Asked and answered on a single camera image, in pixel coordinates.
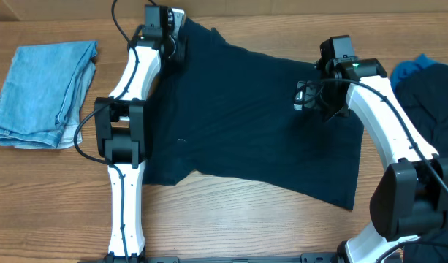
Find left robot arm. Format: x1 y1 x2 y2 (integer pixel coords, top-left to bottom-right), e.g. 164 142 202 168
94 5 186 262

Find blue garment under pile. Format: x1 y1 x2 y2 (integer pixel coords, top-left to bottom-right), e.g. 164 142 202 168
390 54 438 97

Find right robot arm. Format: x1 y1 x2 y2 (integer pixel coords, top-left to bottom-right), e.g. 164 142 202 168
293 35 448 263

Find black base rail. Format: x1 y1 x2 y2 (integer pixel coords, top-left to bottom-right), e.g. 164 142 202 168
77 251 356 263

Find folded light blue jeans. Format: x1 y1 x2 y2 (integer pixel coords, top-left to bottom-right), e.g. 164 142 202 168
0 41 97 149

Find dark navy t-shirt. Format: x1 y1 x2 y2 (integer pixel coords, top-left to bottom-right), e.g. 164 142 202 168
143 20 364 210

